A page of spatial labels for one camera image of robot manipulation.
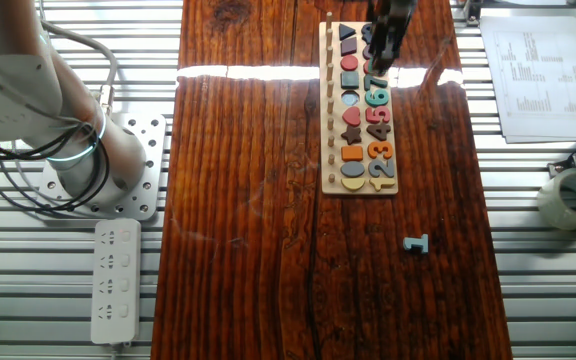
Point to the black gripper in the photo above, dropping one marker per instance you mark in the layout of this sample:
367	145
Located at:
390	25

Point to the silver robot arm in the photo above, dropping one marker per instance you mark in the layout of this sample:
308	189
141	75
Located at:
13	85

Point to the wooden shape puzzle board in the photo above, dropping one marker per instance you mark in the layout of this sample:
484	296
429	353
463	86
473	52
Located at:
360	102

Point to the purple number nine piece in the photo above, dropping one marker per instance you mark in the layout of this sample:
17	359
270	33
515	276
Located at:
366	51

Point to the red number eight piece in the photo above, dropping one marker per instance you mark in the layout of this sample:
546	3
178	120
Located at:
365	67

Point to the dark green number seven piece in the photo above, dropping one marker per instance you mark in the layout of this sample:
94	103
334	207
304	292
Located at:
375	82

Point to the navy number ten piece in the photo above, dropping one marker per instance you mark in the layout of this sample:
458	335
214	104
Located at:
366	34

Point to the red circle piece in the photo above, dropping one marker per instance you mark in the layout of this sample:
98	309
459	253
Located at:
349	62

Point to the purple rhombus piece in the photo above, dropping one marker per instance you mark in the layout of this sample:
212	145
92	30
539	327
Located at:
348	46

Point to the dark green square piece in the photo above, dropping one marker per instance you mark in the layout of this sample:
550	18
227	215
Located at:
349	80

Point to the teal number six piece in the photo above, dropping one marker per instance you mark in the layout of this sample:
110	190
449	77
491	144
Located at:
375	99

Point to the navy triangle piece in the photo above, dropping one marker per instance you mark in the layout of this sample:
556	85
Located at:
346	31

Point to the pink number five piece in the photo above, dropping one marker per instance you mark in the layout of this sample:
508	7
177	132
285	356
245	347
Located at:
378	115

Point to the pink heart piece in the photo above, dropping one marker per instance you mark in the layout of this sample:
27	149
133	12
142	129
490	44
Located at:
351	117

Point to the brown number four piece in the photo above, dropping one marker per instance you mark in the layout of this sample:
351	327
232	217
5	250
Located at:
379	133

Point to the brown star piece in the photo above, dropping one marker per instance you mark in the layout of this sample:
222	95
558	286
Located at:
351	134

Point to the orange number three piece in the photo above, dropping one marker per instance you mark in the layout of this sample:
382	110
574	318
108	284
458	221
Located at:
382	149

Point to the orange square piece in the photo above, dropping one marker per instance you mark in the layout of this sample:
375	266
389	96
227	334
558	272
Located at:
352	153

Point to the grey-blue number two piece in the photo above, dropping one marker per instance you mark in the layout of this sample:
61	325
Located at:
381	170

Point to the grey-blue oval piece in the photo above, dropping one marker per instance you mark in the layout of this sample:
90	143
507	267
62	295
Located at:
352	169

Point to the pale yellow number one piece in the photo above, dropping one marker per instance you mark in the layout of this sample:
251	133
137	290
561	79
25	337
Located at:
382	184

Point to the pale yellow semicircle piece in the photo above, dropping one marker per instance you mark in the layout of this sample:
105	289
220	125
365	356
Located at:
353	184

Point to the printed paper sheet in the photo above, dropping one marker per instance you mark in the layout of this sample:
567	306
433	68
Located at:
533	75

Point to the light blue number one piece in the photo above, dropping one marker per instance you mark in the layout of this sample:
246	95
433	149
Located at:
416	243

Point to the dark brown wooden plank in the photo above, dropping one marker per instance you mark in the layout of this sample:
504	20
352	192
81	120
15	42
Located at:
248	225

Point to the clear tape roll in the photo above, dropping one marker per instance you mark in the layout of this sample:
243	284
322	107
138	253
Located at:
558	205

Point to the white power strip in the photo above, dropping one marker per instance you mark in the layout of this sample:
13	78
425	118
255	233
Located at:
115	280

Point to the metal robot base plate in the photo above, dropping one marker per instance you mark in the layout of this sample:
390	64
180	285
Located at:
153	150

